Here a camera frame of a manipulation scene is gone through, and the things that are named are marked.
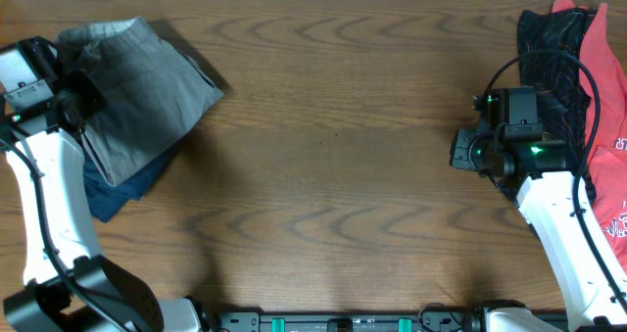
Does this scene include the grey shorts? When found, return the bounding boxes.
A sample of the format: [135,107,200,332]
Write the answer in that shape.
[56,17,223,187]

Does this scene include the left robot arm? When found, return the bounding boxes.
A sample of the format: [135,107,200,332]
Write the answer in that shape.
[1,36,211,332]

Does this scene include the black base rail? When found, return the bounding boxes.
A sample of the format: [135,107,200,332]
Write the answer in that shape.
[203,303,487,332]

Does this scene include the red printed t-shirt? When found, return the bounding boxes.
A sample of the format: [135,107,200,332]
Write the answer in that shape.
[579,3,626,267]

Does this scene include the folded navy blue garment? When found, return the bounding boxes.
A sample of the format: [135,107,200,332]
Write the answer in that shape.
[83,147,174,222]

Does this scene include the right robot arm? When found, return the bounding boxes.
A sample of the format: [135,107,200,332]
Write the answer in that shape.
[450,87,626,331]

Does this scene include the black patterned garment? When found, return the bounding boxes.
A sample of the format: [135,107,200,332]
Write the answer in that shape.
[517,8,597,169]

